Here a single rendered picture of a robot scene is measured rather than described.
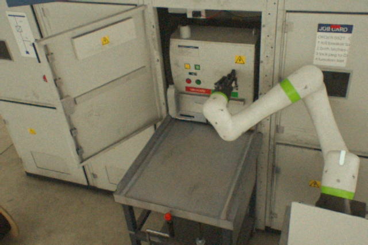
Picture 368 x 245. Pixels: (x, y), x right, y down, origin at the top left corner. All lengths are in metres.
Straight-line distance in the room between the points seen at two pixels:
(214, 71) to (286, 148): 0.62
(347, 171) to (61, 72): 1.36
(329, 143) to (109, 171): 1.72
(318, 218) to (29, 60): 2.03
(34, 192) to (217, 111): 2.13
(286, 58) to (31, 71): 1.69
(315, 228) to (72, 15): 1.70
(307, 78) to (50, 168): 2.31
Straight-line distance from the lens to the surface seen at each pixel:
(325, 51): 1.93
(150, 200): 1.89
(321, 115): 1.88
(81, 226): 3.05
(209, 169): 2.01
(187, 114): 2.32
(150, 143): 2.17
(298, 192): 2.48
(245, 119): 1.76
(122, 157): 2.80
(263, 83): 2.07
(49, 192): 3.41
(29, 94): 2.94
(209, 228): 2.61
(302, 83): 1.74
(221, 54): 2.06
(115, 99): 2.17
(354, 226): 1.62
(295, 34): 1.91
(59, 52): 1.91
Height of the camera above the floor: 2.20
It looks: 34 degrees down
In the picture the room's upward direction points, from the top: 5 degrees counter-clockwise
